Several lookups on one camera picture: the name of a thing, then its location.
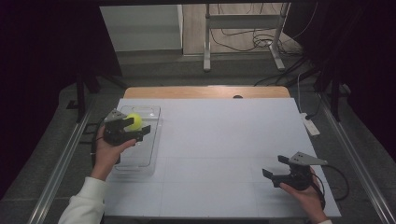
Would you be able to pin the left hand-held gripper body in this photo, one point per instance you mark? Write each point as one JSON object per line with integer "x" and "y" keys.
{"x": 115, "y": 132}

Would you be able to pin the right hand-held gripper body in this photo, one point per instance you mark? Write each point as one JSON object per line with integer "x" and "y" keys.
{"x": 299, "y": 174}

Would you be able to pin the clear plastic container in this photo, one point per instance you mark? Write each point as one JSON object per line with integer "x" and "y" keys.
{"x": 146, "y": 146}

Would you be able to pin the person's left hand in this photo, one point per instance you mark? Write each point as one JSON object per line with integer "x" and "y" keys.
{"x": 107, "y": 155}

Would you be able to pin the person's right hand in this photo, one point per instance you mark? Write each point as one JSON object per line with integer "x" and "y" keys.
{"x": 306, "y": 199}

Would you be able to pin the white power strip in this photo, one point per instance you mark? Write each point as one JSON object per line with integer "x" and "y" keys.
{"x": 309, "y": 124}

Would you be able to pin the black stand leg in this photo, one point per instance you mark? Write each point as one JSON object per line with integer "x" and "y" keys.
{"x": 334, "y": 96}
{"x": 81, "y": 93}

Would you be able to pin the wooden table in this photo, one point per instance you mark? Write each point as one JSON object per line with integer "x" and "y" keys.
{"x": 202, "y": 92}

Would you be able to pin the black table grommet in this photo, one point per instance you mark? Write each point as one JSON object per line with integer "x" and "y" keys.
{"x": 237, "y": 96}

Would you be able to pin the white cabinet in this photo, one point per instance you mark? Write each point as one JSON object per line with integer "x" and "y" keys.
{"x": 141, "y": 28}

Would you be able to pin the grey metal stand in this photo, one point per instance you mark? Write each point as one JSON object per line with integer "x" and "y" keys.
{"x": 243, "y": 21}

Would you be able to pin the aluminium floor rail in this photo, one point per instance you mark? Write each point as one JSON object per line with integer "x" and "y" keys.
{"x": 59, "y": 168}
{"x": 358, "y": 161}

